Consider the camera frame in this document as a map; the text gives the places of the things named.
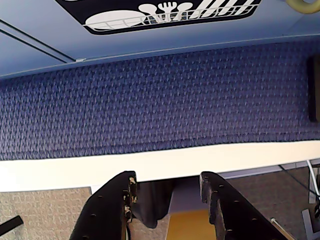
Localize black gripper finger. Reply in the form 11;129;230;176
199;170;289;240
68;170;138;240

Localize blue toy kitchen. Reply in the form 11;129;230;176
0;0;320;79

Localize thin black cable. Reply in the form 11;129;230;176
277;164;320;200

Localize white cable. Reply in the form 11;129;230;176
306;159;320;197

